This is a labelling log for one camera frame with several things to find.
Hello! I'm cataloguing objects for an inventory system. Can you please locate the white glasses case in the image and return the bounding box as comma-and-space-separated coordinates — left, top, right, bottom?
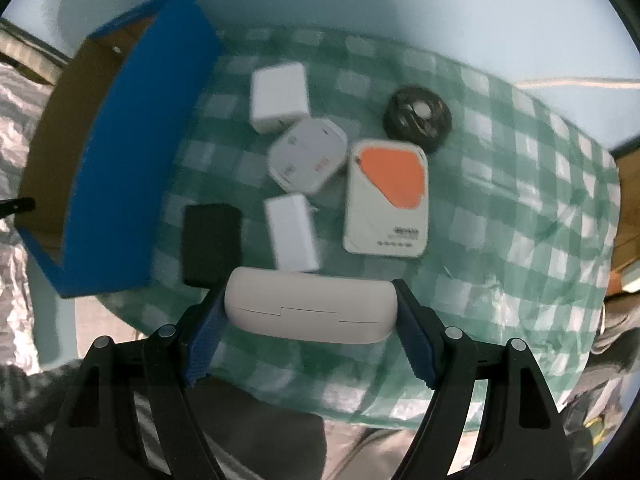
224, 266, 398, 344

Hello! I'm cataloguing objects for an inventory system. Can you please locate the white octagonal adapter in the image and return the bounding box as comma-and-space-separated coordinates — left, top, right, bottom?
267, 117, 348, 195

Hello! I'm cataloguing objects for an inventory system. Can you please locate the blue cardboard box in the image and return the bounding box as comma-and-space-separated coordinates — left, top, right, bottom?
15, 0, 222, 298

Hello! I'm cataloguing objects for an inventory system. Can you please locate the white cable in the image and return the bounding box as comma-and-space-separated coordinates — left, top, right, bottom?
514, 76, 640, 90

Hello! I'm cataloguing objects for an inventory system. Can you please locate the green checkered tablecloth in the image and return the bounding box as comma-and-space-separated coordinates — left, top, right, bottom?
102, 26, 620, 405

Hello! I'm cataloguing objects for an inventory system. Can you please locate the white slim charger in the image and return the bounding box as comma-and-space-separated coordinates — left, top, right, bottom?
264, 193, 320, 272

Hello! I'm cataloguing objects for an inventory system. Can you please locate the white charger block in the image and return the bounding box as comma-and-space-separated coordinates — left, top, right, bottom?
250, 62, 310, 134

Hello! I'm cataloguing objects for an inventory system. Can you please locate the black round cooling fan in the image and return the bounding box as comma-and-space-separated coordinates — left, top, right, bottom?
383, 86, 452, 154

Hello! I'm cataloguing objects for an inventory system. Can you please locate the black rectangular box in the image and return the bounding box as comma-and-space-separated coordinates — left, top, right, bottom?
180, 203, 243, 289

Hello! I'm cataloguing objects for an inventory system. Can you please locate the white orange power bank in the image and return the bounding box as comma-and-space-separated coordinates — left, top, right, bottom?
343, 139, 428, 258

